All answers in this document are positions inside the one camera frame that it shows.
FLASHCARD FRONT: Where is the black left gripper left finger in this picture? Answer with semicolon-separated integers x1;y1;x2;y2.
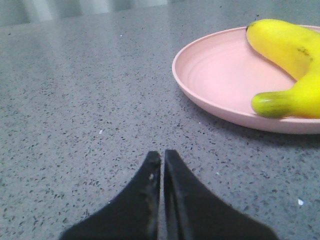
60;151;161;240

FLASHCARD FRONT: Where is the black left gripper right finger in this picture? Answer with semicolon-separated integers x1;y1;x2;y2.
163;149;278;240

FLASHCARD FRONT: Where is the yellow banana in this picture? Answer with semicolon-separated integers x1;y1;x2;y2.
246;19;320;119

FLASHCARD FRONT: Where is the pink plate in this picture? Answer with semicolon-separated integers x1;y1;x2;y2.
172;27;320;134

